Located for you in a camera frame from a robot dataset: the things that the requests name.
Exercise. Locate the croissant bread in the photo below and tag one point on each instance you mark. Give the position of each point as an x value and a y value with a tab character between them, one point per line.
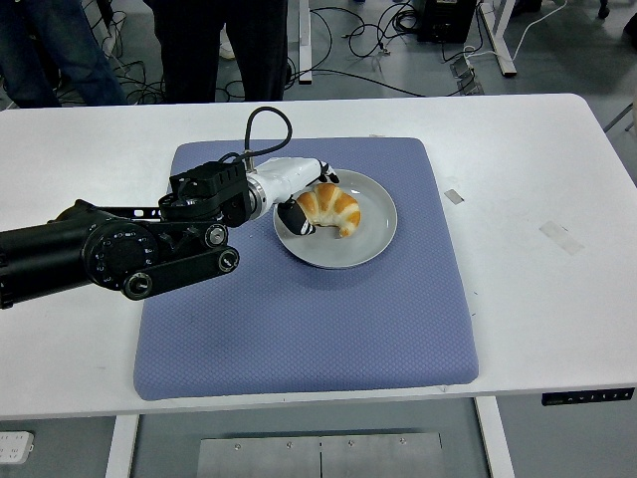
333	204

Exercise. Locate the white background desk foot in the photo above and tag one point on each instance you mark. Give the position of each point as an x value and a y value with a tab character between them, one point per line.
502	45

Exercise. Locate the large clear tape piece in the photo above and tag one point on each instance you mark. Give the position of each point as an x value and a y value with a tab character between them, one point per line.
562	238

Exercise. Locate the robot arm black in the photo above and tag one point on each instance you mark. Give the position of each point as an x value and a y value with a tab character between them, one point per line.
119	249

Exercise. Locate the black table control panel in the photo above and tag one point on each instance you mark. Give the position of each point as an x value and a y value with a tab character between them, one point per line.
587	397

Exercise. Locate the grey metal plate with screws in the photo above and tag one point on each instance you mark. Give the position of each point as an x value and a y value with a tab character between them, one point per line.
318	458

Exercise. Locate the white power strip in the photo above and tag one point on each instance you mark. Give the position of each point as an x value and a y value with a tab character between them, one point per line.
15	447

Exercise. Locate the blue quilted mat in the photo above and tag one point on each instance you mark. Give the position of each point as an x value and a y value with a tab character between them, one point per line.
298	323

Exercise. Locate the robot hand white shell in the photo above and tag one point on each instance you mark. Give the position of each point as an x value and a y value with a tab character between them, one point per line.
288	176

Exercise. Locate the black equipment box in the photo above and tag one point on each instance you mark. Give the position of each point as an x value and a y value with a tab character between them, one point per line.
445	20

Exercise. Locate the grey round plate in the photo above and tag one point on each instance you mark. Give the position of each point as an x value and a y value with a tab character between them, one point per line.
348	249

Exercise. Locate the small clear tape piece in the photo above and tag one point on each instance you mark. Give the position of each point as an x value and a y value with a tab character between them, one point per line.
454	196

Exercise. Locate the white background desk post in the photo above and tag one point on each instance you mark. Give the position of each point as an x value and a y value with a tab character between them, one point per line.
305	45

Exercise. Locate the person in black trousers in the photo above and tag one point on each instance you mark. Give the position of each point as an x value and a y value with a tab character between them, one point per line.
194	50

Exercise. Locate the white table leg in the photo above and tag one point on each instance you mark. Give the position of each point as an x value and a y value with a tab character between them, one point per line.
122	448
495	443

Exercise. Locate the person in blue jeans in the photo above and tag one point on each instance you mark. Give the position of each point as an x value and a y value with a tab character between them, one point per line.
55	50

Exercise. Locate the grey foot pedal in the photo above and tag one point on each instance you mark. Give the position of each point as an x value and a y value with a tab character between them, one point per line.
468	77

